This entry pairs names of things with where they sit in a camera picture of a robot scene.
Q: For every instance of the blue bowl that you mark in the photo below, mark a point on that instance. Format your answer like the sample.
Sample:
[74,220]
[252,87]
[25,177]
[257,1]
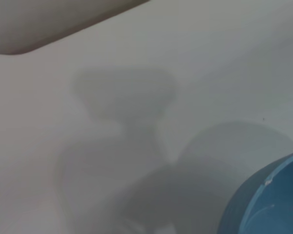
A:
[271,207]

